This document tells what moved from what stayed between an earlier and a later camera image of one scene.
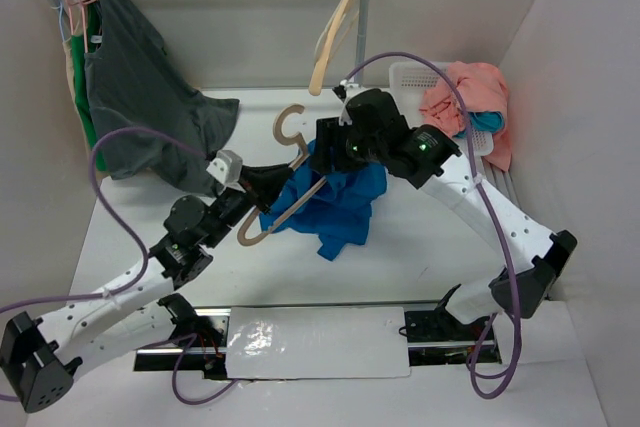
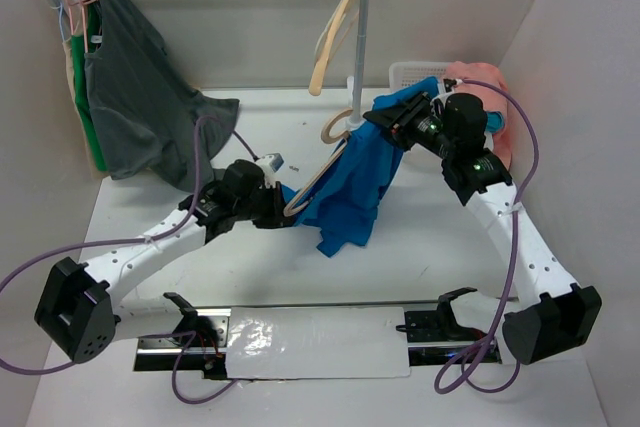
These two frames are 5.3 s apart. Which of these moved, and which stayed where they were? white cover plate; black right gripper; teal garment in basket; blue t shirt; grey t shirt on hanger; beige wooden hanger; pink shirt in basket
Moved: black right gripper; blue t shirt; beige wooden hanger
Stayed: pink shirt in basket; grey t shirt on hanger; white cover plate; teal garment in basket
